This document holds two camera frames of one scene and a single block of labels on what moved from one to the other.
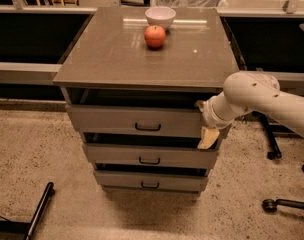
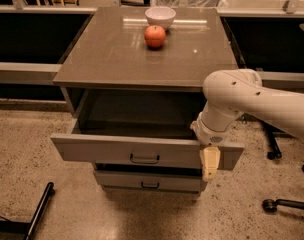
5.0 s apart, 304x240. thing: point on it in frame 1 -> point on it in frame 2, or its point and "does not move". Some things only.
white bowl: [160, 16] does not move
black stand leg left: [26, 227] does not move
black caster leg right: [270, 205] does not move
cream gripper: [209, 115] -> [211, 135]
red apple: [154, 36] does not move
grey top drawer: [127, 120] -> [131, 144]
